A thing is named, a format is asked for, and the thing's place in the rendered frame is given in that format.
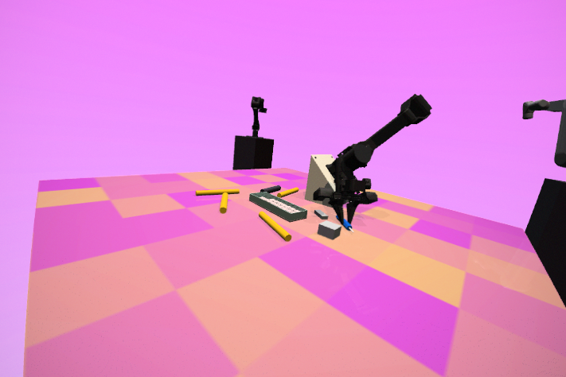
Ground blue stylus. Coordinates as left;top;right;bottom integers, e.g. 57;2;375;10
336;216;354;233

